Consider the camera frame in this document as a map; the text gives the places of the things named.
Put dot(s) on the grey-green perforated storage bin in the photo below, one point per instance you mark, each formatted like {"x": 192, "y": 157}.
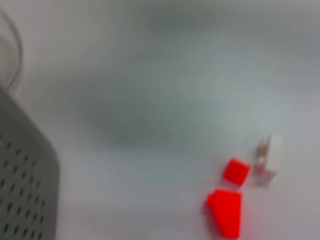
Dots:
{"x": 25, "y": 175}

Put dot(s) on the long white brick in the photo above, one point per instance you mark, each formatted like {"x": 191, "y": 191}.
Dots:
{"x": 272, "y": 155}

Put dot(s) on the bright red slope brick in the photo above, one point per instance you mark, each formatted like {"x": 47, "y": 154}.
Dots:
{"x": 227, "y": 212}

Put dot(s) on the small red brick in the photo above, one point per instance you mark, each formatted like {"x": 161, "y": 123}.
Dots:
{"x": 236, "y": 171}

